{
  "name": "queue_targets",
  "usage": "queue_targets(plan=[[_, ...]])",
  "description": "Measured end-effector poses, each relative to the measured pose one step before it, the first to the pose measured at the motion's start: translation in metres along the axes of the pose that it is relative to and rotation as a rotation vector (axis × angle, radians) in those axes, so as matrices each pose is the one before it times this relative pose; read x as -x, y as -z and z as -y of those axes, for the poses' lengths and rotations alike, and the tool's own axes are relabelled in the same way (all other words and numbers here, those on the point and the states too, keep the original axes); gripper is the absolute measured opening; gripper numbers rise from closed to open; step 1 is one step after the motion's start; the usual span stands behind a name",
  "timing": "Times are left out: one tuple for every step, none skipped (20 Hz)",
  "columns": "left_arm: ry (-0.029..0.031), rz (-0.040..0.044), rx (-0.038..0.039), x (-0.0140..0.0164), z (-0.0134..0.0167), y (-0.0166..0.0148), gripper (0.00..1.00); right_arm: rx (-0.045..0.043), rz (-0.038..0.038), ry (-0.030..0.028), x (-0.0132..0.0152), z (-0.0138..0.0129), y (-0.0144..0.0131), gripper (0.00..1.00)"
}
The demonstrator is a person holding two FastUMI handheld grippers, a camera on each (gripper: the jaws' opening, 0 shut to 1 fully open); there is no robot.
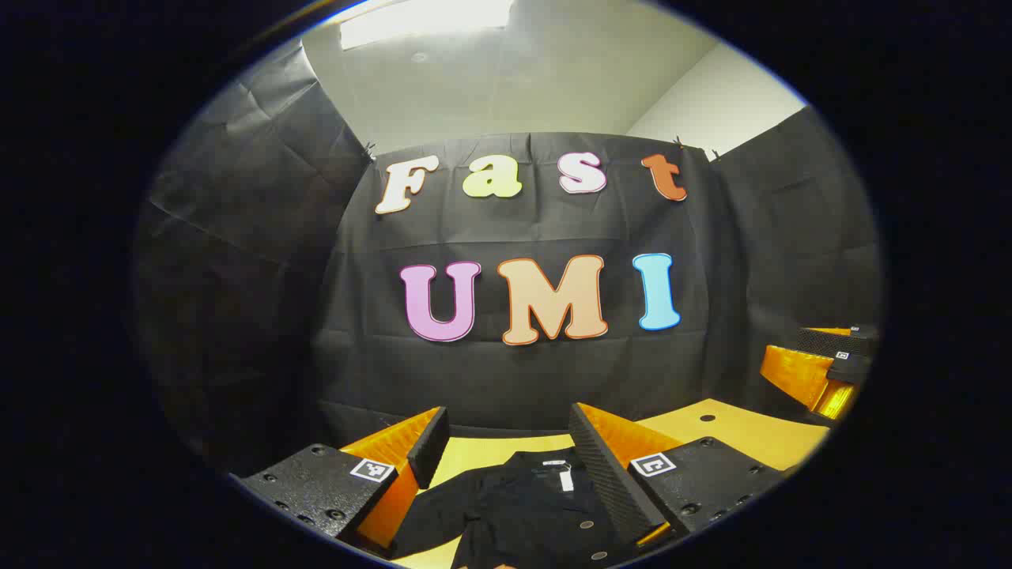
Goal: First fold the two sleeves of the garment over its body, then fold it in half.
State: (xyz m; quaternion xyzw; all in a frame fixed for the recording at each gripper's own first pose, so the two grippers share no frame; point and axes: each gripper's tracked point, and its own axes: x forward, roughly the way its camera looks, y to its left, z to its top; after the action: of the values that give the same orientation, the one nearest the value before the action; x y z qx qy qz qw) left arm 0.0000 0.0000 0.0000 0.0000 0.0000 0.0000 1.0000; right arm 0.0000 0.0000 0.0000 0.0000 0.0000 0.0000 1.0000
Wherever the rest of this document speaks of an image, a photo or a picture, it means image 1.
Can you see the ceiling light panel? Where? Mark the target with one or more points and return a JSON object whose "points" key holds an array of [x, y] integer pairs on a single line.
{"points": [[427, 20]]}

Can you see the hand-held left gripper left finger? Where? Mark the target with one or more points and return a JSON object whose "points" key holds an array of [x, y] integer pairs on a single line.
{"points": [[431, 446]]}

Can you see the black backdrop cloth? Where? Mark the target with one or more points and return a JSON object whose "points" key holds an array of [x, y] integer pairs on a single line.
{"points": [[514, 371]]}

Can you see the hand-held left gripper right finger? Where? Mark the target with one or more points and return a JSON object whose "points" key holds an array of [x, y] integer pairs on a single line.
{"points": [[609, 474]]}

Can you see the black buttoned jacket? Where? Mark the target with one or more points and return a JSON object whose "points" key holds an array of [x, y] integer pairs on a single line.
{"points": [[514, 514]]}

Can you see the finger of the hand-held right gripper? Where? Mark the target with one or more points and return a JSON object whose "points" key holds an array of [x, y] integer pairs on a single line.
{"points": [[830, 341], [798, 375]]}

